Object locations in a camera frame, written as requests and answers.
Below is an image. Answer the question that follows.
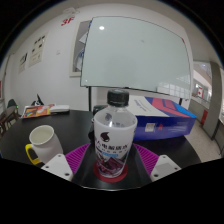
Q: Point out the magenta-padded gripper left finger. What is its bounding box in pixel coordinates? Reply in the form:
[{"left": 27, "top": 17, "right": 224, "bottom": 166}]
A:
[{"left": 40, "top": 142, "right": 92, "bottom": 186}]

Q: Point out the framed notice board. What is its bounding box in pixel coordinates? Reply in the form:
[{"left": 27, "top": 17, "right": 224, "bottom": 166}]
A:
[{"left": 69, "top": 20, "right": 92, "bottom": 78}]

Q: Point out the clear bottle with white label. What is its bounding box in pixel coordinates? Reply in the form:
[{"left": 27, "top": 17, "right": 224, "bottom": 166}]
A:
[{"left": 92, "top": 88, "right": 139, "bottom": 179}]

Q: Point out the whiteboard on black stand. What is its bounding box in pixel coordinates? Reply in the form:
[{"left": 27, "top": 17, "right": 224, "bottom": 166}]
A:
[{"left": 79, "top": 15, "right": 195, "bottom": 113}]

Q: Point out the dark chair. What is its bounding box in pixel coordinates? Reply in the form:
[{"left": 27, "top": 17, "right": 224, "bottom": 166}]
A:
[{"left": 0, "top": 98, "right": 20, "bottom": 135}]

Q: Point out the small black desk object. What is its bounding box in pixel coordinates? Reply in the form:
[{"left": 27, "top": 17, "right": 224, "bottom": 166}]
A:
[{"left": 31, "top": 93, "right": 45, "bottom": 107}]

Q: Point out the red wall sign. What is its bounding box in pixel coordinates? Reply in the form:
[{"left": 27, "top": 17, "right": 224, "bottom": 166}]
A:
[{"left": 60, "top": 16, "right": 76, "bottom": 27}]

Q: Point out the blue and white cardboard box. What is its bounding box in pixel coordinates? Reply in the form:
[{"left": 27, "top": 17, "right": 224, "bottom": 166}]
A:
[{"left": 128, "top": 95, "right": 198, "bottom": 141}]

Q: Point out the large white wall poster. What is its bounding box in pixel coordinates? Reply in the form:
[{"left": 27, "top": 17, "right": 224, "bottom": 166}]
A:
[{"left": 28, "top": 33, "right": 47, "bottom": 68}]

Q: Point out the white mug with yellow handle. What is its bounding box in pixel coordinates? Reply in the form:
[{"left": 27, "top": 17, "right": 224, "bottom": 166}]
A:
[{"left": 24, "top": 124, "right": 65, "bottom": 167}]

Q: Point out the white flat case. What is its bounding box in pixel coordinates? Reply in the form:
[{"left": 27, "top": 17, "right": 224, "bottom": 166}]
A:
[{"left": 49, "top": 104, "right": 71, "bottom": 113}]

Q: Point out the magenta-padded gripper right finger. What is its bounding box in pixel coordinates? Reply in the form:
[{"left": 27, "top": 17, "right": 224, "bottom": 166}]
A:
[{"left": 132, "top": 142, "right": 184, "bottom": 185}]

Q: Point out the small white wall poster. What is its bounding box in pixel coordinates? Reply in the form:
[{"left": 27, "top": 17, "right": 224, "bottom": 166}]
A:
[{"left": 18, "top": 52, "right": 29, "bottom": 75}]

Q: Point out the colourful flat book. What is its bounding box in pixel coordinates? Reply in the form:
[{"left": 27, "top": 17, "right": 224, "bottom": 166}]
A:
[{"left": 21, "top": 103, "right": 55, "bottom": 120}]

